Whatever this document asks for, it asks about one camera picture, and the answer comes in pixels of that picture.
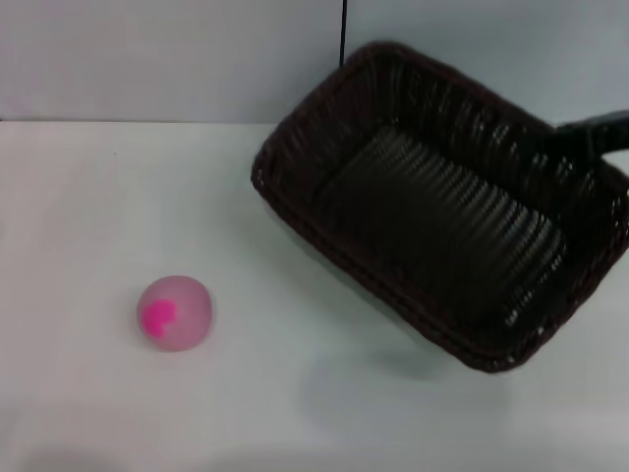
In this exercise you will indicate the translucent pink ball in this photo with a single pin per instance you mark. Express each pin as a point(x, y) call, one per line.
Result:
point(176, 313)

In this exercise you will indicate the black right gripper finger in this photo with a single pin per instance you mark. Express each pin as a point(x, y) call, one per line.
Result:
point(599, 135)

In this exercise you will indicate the dark brown woven basket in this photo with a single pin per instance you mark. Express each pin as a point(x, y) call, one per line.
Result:
point(432, 231)

